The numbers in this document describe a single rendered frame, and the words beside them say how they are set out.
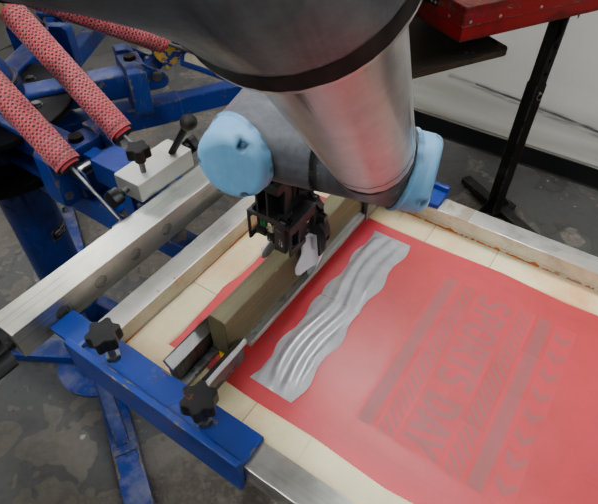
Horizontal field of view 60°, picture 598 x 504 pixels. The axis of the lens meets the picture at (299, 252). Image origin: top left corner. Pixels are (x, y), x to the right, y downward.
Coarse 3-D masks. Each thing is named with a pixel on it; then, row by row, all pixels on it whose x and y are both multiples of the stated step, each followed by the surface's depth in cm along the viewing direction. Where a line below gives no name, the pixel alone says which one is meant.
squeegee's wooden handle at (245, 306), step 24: (336, 216) 82; (264, 264) 73; (288, 264) 74; (240, 288) 70; (264, 288) 71; (288, 288) 78; (216, 312) 67; (240, 312) 68; (264, 312) 74; (216, 336) 69; (240, 336) 71
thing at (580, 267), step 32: (224, 224) 89; (448, 224) 92; (480, 224) 89; (512, 224) 89; (192, 256) 83; (512, 256) 88; (544, 256) 85; (576, 256) 83; (160, 288) 79; (128, 320) 75; (256, 480) 60; (288, 480) 59; (320, 480) 59
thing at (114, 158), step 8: (104, 152) 95; (112, 152) 95; (120, 152) 95; (96, 160) 93; (104, 160) 93; (112, 160) 93; (120, 160) 93; (96, 168) 94; (104, 168) 92; (112, 168) 91; (120, 168) 91; (96, 176) 96; (104, 176) 94; (112, 176) 92; (104, 184) 96; (112, 184) 94; (168, 184) 88; (160, 192) 87; (136, 200) 92
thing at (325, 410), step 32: (224, 288) 83; (288, 320) 79; (256, 352) 75; (352, 352) 75; (384, 352) 75; (256, 384) 71; (320, 384) 71; (352, 384) 71; (288, 416) 68; (320, 416) 68; (352, 416) 68; (352, 448) 65; (384, 448) 65; (544, 448) 65; (576, 448) 65; (384, 480) 62; (416, 480) 62; (448, 480) 62; (544, 480) 62; (576, 480) 62
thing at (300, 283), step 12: (360, 216) 89; (348, 228) 87; (336, 240) 85; (324, 252) 83; (300, 276) 80; (312, 276) 81; (300, 288) 78; (288, 300) 77; (276, 312) 75; (264, 324) 73; (252, 336) 72
